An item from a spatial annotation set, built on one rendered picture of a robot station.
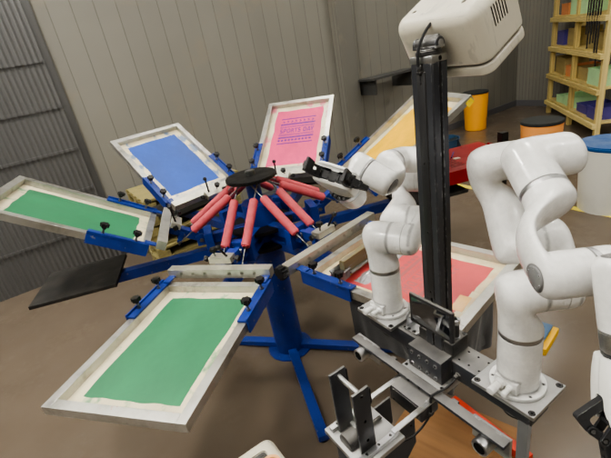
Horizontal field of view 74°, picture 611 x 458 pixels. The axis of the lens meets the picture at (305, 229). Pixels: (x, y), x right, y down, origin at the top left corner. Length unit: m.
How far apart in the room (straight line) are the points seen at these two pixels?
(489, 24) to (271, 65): 5.14
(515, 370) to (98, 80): 4.86
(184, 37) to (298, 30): 1.63
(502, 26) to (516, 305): 0.56
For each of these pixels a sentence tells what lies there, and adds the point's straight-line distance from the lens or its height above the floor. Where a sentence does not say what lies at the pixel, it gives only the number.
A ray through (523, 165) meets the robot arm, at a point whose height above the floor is 1.70.
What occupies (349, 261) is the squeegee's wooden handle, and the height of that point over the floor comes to 1.04.
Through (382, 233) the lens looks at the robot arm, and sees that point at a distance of 1.20.
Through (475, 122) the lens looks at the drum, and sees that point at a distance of 8.32.
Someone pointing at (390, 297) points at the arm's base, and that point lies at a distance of 1.31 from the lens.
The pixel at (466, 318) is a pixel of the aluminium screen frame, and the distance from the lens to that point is 1.59.
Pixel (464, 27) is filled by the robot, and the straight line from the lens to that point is 0.92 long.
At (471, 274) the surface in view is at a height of 0.96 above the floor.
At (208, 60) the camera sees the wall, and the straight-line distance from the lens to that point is 5.58.
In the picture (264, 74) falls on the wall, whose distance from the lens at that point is 5.89.
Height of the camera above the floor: 1.97
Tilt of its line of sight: 24 degrees down
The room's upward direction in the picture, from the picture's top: 11 degrees counter-clockwise
